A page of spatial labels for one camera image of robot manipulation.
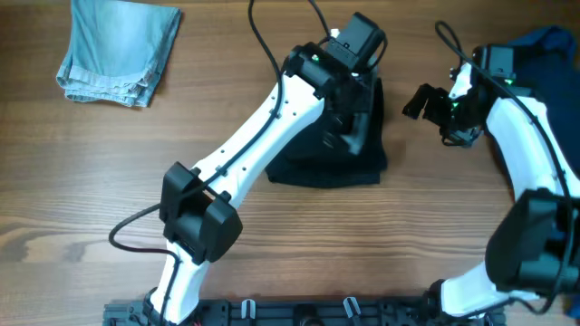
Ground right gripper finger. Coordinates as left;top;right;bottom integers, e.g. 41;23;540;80
410;83;435;105
401;101;425;120

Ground black garment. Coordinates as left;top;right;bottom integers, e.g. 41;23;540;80
266;79;388;188

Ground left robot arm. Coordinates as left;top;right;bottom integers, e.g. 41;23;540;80
144;13;387;325

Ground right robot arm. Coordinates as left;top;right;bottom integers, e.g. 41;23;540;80
403;42;579;319

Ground dark blue garment pile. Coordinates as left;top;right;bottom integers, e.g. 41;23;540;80
507;25;580;320

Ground folded light blue jeans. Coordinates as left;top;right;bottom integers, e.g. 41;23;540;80
56;0;182;107

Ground left black cable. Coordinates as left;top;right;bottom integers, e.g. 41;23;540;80
108;0;334;325

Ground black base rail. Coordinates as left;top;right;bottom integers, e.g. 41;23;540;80
102;296;507;326

